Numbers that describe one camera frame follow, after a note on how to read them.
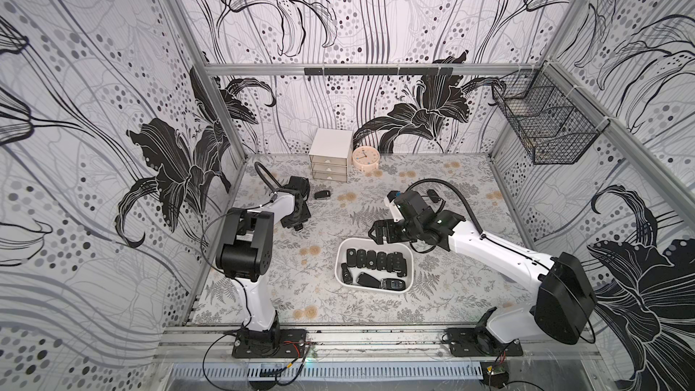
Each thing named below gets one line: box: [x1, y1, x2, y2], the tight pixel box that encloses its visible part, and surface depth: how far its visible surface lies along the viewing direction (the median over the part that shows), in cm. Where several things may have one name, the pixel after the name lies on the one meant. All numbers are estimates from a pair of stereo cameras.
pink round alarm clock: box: [351, 145, 381, 173], surface depth 117 cm
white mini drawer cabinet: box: [308, 127, 353, 183], surface depth 109 cm
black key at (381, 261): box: [376, 251, 388, 271], surface depth 88 cm
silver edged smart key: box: [380, 277, 407, 291], surface depth 84 cm
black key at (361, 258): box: [356, 248, 367, 269], surface depth 89 cm
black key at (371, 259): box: [366, 249, 377, 270], surface depth 88 cm
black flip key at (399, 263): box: [392, 251, 408, 277], surface depth 87 cm
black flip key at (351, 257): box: [346, 247, 357, 268], surface depth 90 cm
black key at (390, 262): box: [386, 252, 394, 273], surface depth 88 cm
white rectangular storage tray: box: [333, 237, 415, 295], surface depth 88 cm
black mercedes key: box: [341, 262, 354, 285], surface depth 86 cm
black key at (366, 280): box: [355, 271, 381, 289], surface depth 86 cm
